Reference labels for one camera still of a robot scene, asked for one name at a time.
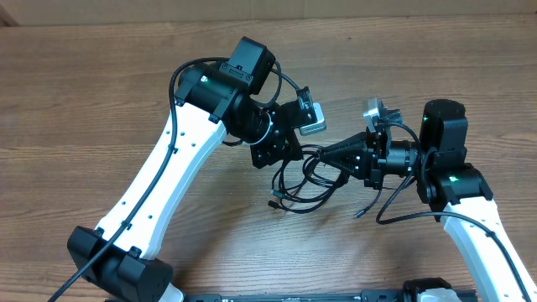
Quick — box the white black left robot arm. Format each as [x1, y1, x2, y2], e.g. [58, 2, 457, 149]
[67, 38, 326, 301]

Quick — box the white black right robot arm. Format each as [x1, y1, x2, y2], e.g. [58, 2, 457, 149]
[320, 98, 536, 301]

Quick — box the thin black cable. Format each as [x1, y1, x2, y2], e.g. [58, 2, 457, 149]
[353, 184, 416, 220]

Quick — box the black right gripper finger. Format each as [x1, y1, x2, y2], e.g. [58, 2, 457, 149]
[321, 154, 369, 180]
[321, 132, 368, 158]

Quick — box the thick black cable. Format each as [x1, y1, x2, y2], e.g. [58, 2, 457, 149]
[268, 144, 352, 215]

